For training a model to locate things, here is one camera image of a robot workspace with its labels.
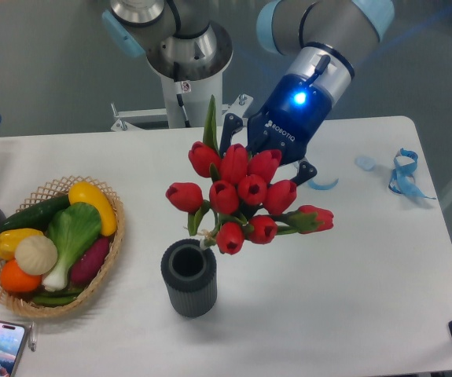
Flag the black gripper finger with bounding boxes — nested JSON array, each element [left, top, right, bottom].
[[290, 158, 318, 186], [219, 112, 248, 156]]

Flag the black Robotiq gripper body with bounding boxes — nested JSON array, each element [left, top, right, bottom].
[[247, 42, 355, 165]]

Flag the red tulip bouquet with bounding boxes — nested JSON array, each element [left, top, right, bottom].
[[165, 98, 334, 255]]

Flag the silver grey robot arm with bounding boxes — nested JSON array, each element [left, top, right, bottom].
[[102, 1, 395, 185]]

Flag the dark grey ribbed vase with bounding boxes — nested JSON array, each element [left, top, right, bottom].
[[160, 239, 217, 318]]

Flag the curled blue ribbon strip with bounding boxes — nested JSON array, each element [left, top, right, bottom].
[[307, 179, 339, 191]]

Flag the small light blue cap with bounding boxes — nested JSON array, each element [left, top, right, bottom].
[[355, 156, 376, 171]]

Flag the tangled blue ribbon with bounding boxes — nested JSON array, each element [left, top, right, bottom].
[[388, 148, 436, 202]]

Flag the yellow squash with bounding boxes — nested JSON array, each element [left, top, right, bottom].
[[68, 181, 117, 236]]

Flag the green bok choy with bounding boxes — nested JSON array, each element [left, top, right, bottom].
[[42, 202, 101, 292]]

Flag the purple sweet potato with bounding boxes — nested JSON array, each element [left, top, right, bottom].
[[70, 237, 109, 286]]

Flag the green cucumber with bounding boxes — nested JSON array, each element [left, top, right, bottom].
[[0, 196, 70, 232]]

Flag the white steamed bun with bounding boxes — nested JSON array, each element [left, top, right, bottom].
[[15, 235, 57, 276]]

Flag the green pea pods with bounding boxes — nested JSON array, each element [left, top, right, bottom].
[[31, 289, 83, 307]]

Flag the yellow bell pepper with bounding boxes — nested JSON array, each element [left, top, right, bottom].
[[0, 228, 44, 261]]

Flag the orange fruit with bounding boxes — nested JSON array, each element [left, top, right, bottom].
[[0, 259, 42, 293]]

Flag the smartphone with lit screen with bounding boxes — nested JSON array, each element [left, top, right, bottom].
[[0, 320, 28, 377]]

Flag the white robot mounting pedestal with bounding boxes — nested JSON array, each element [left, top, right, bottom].
[[111, 72, 253, 132]]

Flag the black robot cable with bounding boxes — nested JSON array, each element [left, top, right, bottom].
[[171, 60, 192, 129]]

